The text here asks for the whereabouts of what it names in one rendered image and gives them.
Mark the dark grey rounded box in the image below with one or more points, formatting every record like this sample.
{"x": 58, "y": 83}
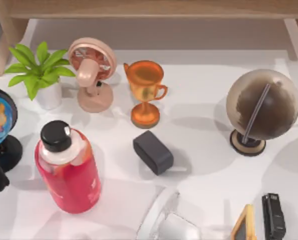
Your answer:
{"x": 152, "y": 152}

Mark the orange gold trophy cup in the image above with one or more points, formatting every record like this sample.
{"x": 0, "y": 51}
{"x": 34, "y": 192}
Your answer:
{"x": 145, "y": 85}

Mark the pink desk fan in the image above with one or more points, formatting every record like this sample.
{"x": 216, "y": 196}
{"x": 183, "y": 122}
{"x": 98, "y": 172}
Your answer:
{"x": 95, "y": 75}

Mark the red bottle with black cap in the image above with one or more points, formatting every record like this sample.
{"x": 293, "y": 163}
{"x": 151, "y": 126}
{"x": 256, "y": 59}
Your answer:
{"x": 71, "y": 175}

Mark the clear glass jar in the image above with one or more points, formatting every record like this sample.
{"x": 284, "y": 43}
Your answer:
{"x": 163, "y": 215}

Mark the green plant in white pot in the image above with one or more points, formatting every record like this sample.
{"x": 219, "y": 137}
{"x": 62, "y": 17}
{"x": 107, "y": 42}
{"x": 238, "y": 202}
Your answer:
{"x": 47, "y": 93}

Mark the wooden shelf unit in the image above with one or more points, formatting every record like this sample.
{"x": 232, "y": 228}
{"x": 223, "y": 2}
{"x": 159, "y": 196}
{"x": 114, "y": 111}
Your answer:
{"x": 138, "y": 8}

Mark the brown globe on wooden stand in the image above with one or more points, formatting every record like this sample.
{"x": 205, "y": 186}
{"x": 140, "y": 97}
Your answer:
{"x": 264, "y": 105}

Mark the black stapler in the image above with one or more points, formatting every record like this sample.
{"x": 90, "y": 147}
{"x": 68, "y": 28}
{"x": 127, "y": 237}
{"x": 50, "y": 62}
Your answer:
{"x": 274, "y": 217}

